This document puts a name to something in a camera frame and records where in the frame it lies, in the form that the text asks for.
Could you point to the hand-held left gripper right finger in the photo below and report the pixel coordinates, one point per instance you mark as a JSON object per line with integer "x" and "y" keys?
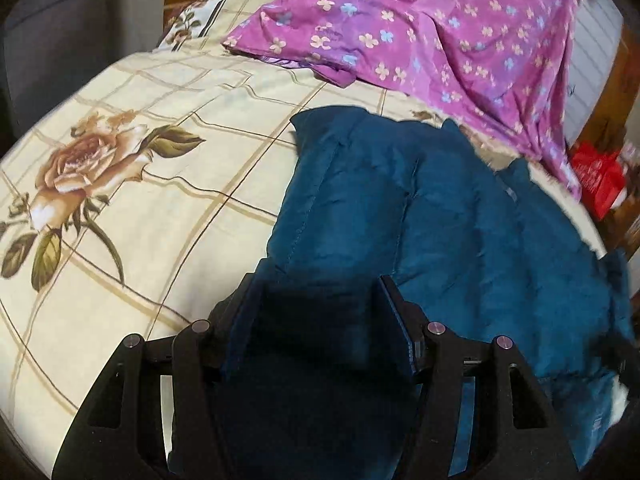
{"x": 400, "y": 325}

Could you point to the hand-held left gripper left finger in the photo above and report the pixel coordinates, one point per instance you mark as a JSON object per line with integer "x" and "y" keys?
{"x": 231, "y": 317}

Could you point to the blue padded jacket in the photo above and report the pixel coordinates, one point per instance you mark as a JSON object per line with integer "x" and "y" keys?
{"x": 425, "y": 210}

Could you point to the cream rose print bed sheet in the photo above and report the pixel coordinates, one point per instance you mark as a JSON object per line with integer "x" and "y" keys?
{"x": 175, "y": 220}

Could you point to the red bag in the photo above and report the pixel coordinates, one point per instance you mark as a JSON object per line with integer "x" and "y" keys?
{"x": 595, "y": 175}

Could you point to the purple floral blanket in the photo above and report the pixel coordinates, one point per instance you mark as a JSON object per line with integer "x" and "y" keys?
{"x": 425, "y": 25}

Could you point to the wooden cabinet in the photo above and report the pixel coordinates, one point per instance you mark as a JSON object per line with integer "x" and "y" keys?
{"x": 612, "y": 105}

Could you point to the grey sofa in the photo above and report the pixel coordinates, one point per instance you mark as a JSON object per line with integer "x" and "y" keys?
{"x": 65, "y": 50}

